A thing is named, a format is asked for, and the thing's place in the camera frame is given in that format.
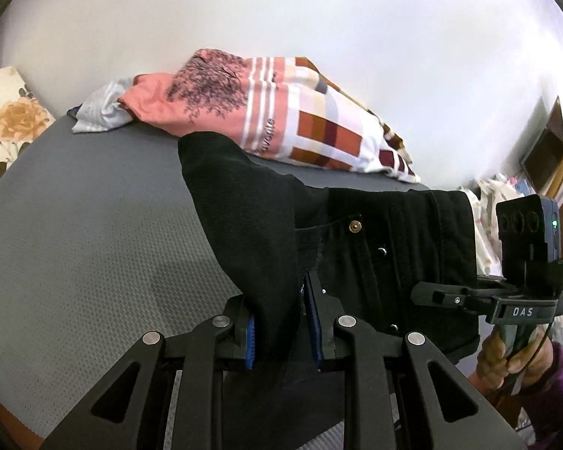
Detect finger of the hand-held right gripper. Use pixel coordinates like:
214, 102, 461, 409
410, 276, 508, 316

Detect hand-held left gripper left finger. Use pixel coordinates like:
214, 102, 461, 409
40, 295, 257, 450

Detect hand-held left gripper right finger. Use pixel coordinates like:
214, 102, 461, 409
304, 272, 528, 450

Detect black pants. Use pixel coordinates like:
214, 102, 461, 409
177, 131, 480, 450

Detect person's right forearm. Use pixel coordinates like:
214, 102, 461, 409
511, 342, 563, 450

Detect person's right hand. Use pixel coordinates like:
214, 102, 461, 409
467, 325, 554, 395

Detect white printed cloth pile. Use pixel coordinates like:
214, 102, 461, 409
464, 173, 563, 282

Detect wooden furniture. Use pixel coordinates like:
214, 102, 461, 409
518, 96, 563, 207

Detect grey mesh mattress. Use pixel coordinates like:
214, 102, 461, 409
0, 112, 536, 450

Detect pink patterned pillow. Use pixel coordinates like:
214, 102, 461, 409
117, 48, 422, 185

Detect white striped cloth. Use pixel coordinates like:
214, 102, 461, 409
67, 79, 137, 134

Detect floral pillow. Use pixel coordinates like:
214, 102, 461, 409
0, 66, 57, 207

